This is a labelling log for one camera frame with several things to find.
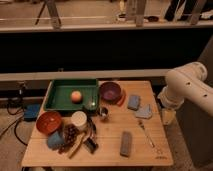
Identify grey rectangular block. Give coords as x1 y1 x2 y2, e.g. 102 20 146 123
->
120 131 132 157

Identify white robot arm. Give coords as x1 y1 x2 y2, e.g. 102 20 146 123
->
158 62 213 117

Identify black floor cables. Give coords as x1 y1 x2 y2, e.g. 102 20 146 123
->
0 83 29 147

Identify white cup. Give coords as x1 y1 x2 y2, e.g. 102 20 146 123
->
71 111 87 131

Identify blue sponge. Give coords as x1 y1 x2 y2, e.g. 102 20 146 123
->
127 95 140 111

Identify red-orange bowl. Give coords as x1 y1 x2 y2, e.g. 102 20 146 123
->
36 111 62 135

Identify blue box on floor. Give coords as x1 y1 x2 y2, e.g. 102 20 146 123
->
24 104 40 121

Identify blue cup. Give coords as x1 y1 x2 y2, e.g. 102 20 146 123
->
47 131 64 150

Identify green plastic tray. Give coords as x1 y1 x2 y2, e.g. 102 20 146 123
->
44 79 99 112

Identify orange peach fruit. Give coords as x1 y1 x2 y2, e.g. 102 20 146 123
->
70 91 82 103

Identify small metal cup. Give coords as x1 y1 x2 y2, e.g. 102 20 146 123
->
99 107 108 121

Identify bunch of dark grapes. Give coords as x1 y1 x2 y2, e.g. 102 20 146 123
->
58 124 79 154

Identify wooden-handled utensil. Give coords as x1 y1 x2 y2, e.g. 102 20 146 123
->
67 132 86 159

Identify black clip tool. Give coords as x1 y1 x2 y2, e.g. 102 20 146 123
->
83 118 99 154

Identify metal fork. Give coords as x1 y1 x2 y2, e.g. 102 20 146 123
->
138 119 155 148

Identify grey-blue folded cloth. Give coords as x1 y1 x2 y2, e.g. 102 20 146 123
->
135 105 152 119

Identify purple bowl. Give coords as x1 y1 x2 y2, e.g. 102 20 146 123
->
99 81 121 102

